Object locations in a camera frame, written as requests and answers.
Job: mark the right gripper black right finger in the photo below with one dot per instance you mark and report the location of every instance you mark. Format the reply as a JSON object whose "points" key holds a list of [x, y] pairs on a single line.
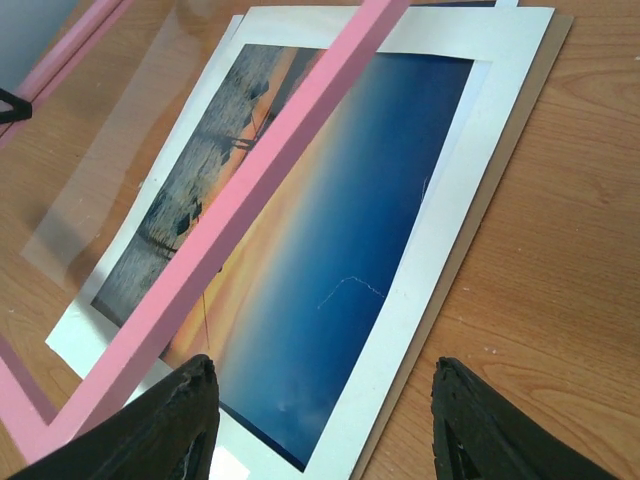
{"points": [[479, 434]]}

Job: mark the white photo mat board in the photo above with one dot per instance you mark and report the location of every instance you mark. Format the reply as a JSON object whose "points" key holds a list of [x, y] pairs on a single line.
{"points": [[501, 42]]}

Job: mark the pink wooden picture frame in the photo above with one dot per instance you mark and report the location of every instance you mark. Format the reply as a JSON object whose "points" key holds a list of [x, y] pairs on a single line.
{"points": [[34, 425]]}

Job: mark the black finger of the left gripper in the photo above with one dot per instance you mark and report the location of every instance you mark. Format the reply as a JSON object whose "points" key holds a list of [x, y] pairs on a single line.
{"points": [[19, 109]]}

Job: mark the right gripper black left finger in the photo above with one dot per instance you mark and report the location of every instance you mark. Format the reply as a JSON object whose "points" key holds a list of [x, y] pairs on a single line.
{"points": [[169, 432]]}

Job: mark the clear frame glazing sheet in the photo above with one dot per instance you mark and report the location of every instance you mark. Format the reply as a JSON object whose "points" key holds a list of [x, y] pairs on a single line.
{"points": [[86, 154]]}

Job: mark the sunset photo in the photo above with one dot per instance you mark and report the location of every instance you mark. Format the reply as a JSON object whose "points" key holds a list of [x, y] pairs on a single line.
{"points": [[286, 317]]}

